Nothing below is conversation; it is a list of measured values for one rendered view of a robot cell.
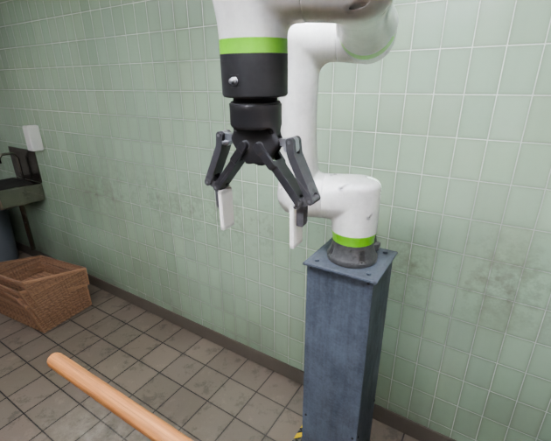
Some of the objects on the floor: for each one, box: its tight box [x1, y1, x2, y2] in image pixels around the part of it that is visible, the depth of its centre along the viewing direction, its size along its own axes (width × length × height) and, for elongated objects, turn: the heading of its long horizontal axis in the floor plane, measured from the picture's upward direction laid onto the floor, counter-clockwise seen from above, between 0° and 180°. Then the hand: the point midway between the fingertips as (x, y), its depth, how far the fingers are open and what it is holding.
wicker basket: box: [0, 288, 92, 333], centre depth 279 cm, size 49×56×28 cm
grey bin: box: [0, 205, 19, 269], centre depth 356 cm, size 38×38×55 cm
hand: (259, 229), depth 59 cm, fingers open, 13 cm apart
